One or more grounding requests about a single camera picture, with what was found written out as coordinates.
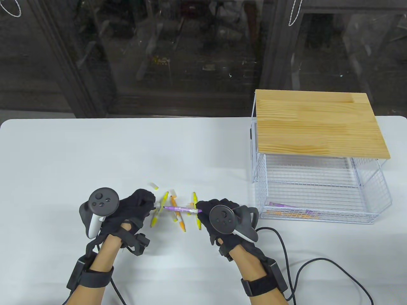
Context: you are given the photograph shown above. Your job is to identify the person's left hand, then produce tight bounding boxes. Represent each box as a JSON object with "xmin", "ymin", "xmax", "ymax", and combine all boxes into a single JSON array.
[{"xmin": 86, "ymin": 189, "xmax": 156, "ymax": 256}]

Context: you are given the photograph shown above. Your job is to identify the person's right hand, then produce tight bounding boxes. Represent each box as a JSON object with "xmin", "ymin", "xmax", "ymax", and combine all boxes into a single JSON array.
[{"xmin": 196, "ymin": 199, "xmax": 271, "ymax": 261}]

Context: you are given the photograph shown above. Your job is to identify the yellow double-ended highlighter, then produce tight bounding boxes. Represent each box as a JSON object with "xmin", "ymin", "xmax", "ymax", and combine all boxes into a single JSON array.
[
  {"xmin": 192, "ymin": 192, "xmax": 203, "ymax": 231},
  {"xmin": 150, "ymin": 191, "xmax": 169, "ymax": 228}
]

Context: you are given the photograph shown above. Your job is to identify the group of clear highlighter caps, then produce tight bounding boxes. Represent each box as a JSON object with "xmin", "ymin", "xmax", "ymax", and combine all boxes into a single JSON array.
[{"xmin": 149, "ymin": 182, "xmax": 194, "ymax": 217}]

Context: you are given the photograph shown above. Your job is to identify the purple double-ended highlighter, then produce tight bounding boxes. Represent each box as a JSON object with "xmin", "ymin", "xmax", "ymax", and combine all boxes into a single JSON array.
[
  {"xmin": 268, "ymin": 201, "xmax": 321, "ymax": 220},
  {"xmin": 163, "ymin": 206, "xmax": 199, "ymax": 214}
]

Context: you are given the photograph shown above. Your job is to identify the orange double-ended highlighter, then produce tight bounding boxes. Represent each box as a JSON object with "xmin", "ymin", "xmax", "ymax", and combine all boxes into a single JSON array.
[
  {"xmin": 266, "ymin": 208, "xmax": 315, "ymax": 219},
  {"xmin": 170, "ymin": 195, "xmax": 186, "ymax": 232}
]

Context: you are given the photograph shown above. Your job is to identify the white wire basket drawer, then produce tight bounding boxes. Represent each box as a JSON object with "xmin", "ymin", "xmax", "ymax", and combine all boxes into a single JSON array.
[{"xmin": 254, "ymin": 155, "xmax": 392, "ymax": 225}]

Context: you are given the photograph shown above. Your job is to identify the person's right forearm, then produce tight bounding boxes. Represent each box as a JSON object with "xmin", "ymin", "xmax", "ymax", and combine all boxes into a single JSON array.
[{"xmin": 231, "ymin": 246, "xmax": 286, "ymax": 305}]

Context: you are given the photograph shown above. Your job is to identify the person's left forearm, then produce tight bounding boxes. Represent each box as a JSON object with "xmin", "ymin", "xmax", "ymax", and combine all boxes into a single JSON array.
[{"xmin": 65, "ymin": 222, "xmax": 131, "ymax": 305}]

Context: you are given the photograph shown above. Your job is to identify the black right hand controller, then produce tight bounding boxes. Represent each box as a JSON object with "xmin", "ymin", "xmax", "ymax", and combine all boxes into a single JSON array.
[{"xmin": 209, "ymin": 205, "xmax": 259, "ymax": 243}]

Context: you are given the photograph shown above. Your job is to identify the black hand controller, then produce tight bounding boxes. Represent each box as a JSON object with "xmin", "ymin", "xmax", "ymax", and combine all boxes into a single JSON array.
[
  {"xmin": 209, "ymin": 205, "xmax": 259, "ymax": 243},
  {"xmin": 79, "ymin": 187, "xmax": 120, "ymax": 239}
]

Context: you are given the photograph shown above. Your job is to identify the black left hand controller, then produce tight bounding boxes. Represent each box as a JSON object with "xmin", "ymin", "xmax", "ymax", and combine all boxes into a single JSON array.
[{"xmin": 79, "ymin": 187, "xmax": 120, "ymax": 239}]

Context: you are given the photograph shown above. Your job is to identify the black left wrist sensor box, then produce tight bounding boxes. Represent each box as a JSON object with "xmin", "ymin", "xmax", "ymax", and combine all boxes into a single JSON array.
[{"xmin": 67, "ymin": 256, "xmax": 93, "ymax": 289}]

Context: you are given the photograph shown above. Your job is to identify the black wrist sensor box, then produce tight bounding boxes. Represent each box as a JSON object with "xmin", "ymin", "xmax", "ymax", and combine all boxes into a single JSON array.
[
  {"xmin": 67, "ymin": 256, "xmax": 93, "ymax": 289},
  {"xmin": 267, "ymin": 258, "xmax": 289, "ymax": 291}
]

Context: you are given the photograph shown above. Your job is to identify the black right wrist sensor box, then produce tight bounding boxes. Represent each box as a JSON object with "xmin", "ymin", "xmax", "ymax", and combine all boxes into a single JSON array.
[{"xmin": 267, "ymin": 258, "xmax": 289, "ymax": 291}]

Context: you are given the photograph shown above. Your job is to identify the dark window mullion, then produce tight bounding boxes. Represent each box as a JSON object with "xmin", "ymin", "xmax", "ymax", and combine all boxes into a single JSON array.
[
  {"xmin": 30, "ymin": 0, "xmax": 102, "ymax": 119},
  {"xmin": 259, "ymin": 0, "xmax": 306, "ymax": 91}
]

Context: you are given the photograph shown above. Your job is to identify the black left wrist strap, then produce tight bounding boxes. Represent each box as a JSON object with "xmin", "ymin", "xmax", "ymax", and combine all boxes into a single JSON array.
[{"xmin": 83, "ymin": 266, "xmax": 114, "ymax": 288}]

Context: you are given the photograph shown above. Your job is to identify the black wrist strap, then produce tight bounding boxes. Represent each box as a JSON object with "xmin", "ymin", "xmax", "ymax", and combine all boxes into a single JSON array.
[
  {"xmin": 83, "ymin": 266, "xmax": 114, "ymax": 288},
  {"xmin": 241, "ymin": 276, "xmax": 279, "ymax": 296}
]

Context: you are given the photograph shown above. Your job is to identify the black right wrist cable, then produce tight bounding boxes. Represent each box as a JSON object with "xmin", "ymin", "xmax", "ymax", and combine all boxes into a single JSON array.
[{"xmin": 256, "ymin": 227, "xmax": 374, "ymax": 305}]

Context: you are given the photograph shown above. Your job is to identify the black right wrist strap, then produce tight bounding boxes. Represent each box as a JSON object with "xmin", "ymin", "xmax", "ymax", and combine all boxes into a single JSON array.
[{"xmin": 241, "ymin": 276, "xmax": 279, "ymax": 296}]

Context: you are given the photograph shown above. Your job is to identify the wooden-topped white wire rack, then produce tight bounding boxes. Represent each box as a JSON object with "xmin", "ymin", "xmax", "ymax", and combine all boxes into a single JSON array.
[{"xmin": 250, "ymin": 90, "xmax": 391, "ymax": 184}]

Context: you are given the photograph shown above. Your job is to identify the white blind cord loop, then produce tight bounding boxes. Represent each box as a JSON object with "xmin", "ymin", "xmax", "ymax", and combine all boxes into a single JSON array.
[
  {"xmin": 0, "ymin": 0, "xmax": 22, "ymax": 18},
  {"xmin": 288, "ymin": 0, "xmax": 305, "ymax": 26}
]

